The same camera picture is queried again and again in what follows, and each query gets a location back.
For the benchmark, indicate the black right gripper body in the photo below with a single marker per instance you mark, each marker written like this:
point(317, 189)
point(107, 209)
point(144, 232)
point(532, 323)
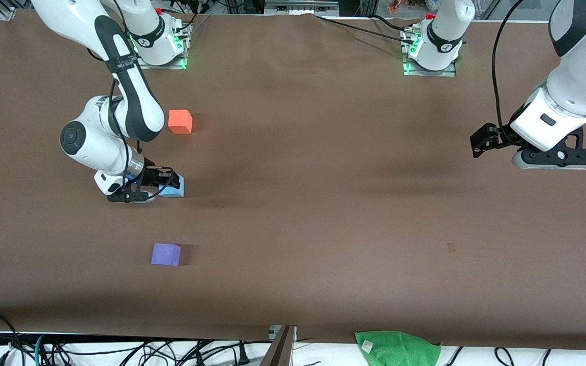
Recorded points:
point(151, 177)

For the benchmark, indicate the light blue block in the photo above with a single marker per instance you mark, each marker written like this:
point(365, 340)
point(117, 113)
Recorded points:
point(177, 191)

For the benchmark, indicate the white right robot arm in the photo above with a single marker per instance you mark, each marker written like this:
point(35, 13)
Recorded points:
point(94, 147)

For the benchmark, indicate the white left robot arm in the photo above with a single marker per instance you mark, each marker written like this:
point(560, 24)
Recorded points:
point(578, 86)

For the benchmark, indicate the orange block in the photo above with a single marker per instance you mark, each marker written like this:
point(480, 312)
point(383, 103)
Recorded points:
point(179, 122)

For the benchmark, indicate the purple block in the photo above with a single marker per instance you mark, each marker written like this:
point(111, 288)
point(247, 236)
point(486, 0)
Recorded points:
point(165, 254)

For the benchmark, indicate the brown table cover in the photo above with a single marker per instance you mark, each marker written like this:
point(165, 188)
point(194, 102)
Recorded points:
point(293, 244)

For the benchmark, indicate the black power plug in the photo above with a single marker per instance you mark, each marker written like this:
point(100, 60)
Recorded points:
point(243, 357)

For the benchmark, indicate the grey power strip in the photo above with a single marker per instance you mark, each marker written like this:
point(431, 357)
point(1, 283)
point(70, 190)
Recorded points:
point(300, 6)

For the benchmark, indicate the green cloth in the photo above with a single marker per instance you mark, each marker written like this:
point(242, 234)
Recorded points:
point(397, 348)

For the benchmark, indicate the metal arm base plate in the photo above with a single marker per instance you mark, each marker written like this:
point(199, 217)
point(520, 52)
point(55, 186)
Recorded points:
point(450, 72)
point(171, 63)

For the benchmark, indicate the grey metal post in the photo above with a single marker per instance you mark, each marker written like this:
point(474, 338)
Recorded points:
point(280, 351)

